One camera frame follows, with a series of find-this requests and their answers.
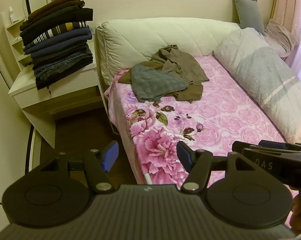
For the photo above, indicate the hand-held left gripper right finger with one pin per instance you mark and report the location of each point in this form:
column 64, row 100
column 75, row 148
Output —
column 184, row 156

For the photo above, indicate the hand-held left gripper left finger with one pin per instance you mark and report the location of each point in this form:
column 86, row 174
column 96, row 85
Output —
column 110, row 156

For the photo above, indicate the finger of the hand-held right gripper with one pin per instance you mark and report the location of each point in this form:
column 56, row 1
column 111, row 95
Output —
column 270, row 143
column 250, row 147

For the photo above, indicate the grey plaid shorts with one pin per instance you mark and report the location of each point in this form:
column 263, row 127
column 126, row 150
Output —
column 155, row 82

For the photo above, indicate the stack of dark folded clothes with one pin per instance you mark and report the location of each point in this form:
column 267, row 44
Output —
column 58, row 45

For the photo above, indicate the person's right hand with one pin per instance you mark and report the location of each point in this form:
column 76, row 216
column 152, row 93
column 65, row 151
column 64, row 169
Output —
column 297, row 215

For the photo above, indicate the pink floral blanket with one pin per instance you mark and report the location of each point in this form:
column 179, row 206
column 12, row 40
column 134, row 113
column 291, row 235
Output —
column 228, row 115

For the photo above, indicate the grey and white duvet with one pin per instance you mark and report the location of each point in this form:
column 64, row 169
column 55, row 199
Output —
column 260, row 72

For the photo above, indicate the brown garment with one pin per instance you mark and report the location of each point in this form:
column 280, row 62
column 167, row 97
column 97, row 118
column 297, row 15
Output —
column 180, row 65

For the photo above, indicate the white dresser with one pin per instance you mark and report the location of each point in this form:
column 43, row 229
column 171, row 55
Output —
column 28, row 90

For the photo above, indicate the pale pink pillow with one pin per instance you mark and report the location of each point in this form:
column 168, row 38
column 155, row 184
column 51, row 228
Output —
column 280, row 37

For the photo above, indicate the cream padded headboard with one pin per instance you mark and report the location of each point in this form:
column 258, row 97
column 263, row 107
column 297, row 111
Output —
column 140, row 37

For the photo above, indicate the grey pillow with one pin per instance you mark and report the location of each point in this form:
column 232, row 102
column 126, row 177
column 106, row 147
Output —
column 248, row 12

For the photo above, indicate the pink curtain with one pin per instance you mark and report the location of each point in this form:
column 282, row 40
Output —
column 295, row 12

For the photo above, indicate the white shelf unit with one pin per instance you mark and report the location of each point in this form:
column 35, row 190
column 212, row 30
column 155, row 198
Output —
column 14, row 37

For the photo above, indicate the small white box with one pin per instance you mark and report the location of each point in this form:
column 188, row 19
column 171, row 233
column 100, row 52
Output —
column 13, row 15

